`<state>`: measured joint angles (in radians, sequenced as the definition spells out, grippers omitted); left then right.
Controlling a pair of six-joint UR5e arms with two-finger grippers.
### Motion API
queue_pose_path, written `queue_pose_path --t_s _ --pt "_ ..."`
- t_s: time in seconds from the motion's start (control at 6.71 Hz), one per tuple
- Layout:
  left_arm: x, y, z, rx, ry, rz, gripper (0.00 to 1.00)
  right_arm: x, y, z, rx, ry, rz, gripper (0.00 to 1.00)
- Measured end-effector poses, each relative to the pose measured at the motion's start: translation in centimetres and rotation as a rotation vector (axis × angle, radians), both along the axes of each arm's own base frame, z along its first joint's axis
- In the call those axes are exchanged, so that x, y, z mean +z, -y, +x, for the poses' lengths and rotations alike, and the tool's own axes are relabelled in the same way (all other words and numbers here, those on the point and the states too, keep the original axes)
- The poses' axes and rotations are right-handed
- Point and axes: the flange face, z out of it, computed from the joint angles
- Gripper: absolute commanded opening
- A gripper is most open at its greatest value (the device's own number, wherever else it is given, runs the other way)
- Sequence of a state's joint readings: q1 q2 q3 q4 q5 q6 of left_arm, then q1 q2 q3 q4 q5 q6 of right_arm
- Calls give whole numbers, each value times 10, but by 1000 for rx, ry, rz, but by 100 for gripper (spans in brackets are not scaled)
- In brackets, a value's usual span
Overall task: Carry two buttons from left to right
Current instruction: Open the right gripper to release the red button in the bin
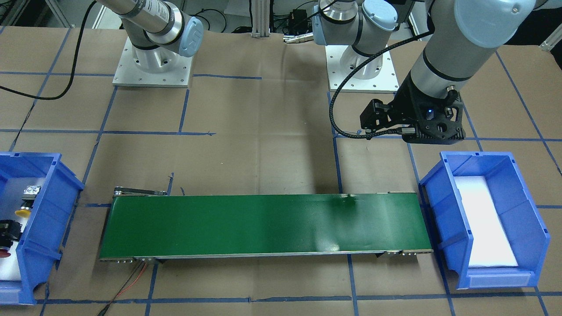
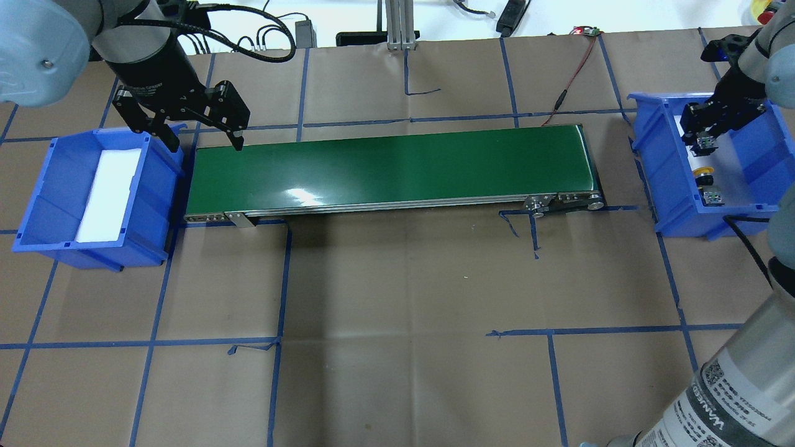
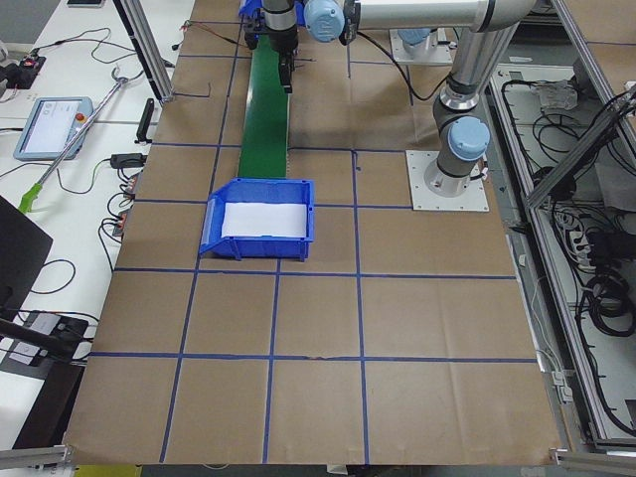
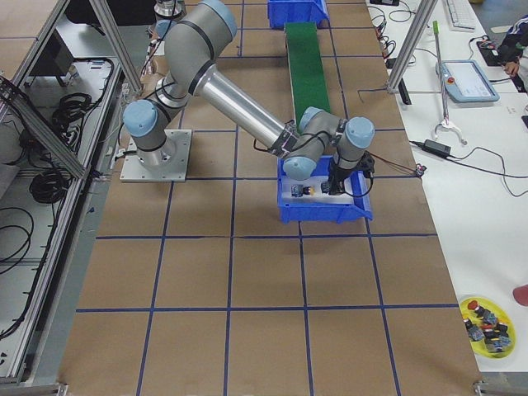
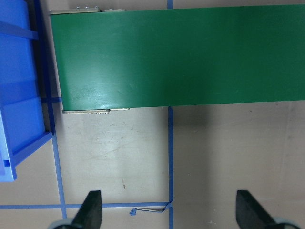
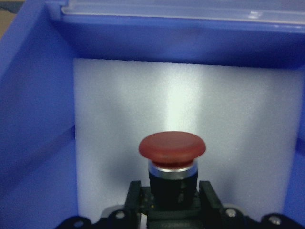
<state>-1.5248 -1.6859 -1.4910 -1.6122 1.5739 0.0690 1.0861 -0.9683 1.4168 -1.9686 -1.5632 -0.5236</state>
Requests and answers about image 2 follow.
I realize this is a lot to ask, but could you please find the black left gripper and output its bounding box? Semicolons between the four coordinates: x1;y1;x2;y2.
111;80;251;153

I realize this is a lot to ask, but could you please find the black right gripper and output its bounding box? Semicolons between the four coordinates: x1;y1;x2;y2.
679;78;766;145

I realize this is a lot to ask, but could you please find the yellow push button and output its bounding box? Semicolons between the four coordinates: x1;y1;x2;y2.
693;165;726;207

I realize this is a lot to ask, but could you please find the red push button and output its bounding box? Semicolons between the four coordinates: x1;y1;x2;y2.
691;131;719;156

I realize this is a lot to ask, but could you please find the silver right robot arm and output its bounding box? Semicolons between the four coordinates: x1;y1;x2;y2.
610;1;793;446

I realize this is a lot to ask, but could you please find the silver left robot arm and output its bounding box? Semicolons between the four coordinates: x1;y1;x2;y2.
1;1;250;151

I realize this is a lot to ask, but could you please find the blue right plastic bin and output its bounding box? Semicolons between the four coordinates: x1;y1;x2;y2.
629;93;794;240

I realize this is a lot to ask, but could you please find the blue plastic bin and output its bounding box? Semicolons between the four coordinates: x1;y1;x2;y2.
629;93;794;240
12;128;184;271

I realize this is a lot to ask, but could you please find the white foam pad left bin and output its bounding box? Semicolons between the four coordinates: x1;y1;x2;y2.
75;148;142;243

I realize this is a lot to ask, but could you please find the black power adapter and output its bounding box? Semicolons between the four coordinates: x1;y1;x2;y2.
294;19;317;48

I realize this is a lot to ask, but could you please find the blue left plastic bin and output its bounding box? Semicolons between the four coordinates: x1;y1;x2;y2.
12;128;184;271

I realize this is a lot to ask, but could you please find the green conveyor belt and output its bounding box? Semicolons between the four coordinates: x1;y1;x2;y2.
184;124;607;226

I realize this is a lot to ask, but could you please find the red black conveyor wire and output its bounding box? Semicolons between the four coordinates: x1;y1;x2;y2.
542;26;603;127

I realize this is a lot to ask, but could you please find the aluminium frame post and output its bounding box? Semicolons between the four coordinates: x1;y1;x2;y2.
384;0;417;52

